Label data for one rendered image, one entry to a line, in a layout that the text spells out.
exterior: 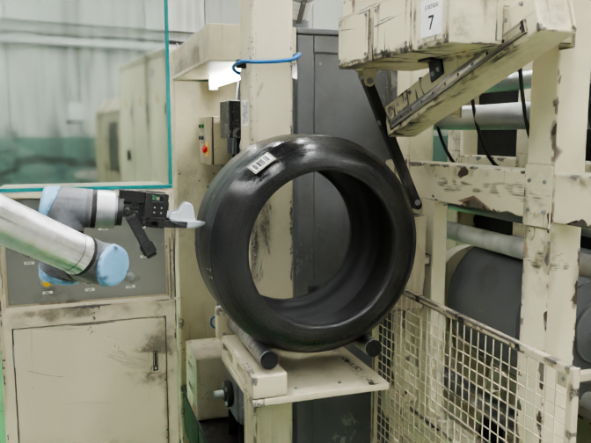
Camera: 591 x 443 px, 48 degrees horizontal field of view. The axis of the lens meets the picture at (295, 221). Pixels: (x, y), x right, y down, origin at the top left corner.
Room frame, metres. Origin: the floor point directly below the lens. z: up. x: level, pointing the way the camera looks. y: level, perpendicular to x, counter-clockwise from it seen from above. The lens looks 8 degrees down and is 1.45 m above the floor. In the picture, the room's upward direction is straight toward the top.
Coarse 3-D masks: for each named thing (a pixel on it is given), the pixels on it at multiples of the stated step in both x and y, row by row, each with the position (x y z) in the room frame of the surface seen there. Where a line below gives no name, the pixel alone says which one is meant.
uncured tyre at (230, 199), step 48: (288, 144) 1.59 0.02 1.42; (336, 144) 1.61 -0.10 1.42; (240, 192) 1.53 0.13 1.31; (384, 192) 1.63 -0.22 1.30; (240, 240) 1.51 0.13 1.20; (384, 240) 1.85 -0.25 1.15; (240, 288) 1.51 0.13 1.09; (336, 288) 1.87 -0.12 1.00; (384, 288) 1.63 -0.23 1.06; (288, 336) 1.55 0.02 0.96; (336, 336) 1.59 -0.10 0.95
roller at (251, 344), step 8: (232, 328) 1.82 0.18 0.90; (240, 336) 1.73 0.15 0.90; (248, 336) 1.68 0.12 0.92; (248, 344) 1.65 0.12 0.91; (256, 344) 1.61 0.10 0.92; (264, 344) 1.60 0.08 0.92; (256, 352) 1.58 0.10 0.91; (264, 352) 1.54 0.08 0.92; (272, 352) 1.54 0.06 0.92; (264, 360) 1.53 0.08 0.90; (272, 360) 1.54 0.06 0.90; (272, 368) 1.54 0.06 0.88
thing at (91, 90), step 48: (0, 0) 2.02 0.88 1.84; (48, 0) 2.06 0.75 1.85; (96, 0) 2.11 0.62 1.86; (144, 0) 2.15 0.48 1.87; (0, 48) 2.02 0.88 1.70; (48, 48) 2.06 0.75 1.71; (96, 48) 2.10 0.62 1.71; (144, 48) 2.15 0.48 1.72; (0, 96) 2.01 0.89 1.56; (48, 96) 2.06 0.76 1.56; (96, 96) 2.10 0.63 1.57; (144, 96) 2.15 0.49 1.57; (0, 144) 2.01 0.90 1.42; (48, 144) 2.06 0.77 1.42; (96, 144) 2.10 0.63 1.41; (144, 144) 2.15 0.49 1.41
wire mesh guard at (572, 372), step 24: (408, 312) 1.85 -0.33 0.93; (456, 312) 1.62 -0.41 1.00; (432, 336) 1.72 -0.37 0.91; (456, 336) 1.61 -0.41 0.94; (504, 336) 1.42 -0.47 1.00; (432, 360) 1.72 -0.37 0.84; (456, 360) 1.61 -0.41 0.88; (552, 360) 1.27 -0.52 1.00; (576, 384) 1.22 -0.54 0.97; (408, 408) 1.83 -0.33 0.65; (576, 408) 1.22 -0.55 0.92; (384, 432) 1.98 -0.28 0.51; (408, 432) 1.83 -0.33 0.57; (552, 432) 1.27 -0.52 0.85
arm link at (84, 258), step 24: (0, 216) 1.17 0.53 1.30; (24, 216) 1.22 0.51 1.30; (0, 240) 1.20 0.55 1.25; (24, 240) 1.22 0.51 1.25; (48, 240) 1.25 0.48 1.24; (72, 240) 1.30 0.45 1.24; (96, 240) 1.37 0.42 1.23; (48, 264) 1.30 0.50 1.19; (72, 264) 1.31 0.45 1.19; (96, 264) 1.34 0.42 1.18; (120, 264) 1.39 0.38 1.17
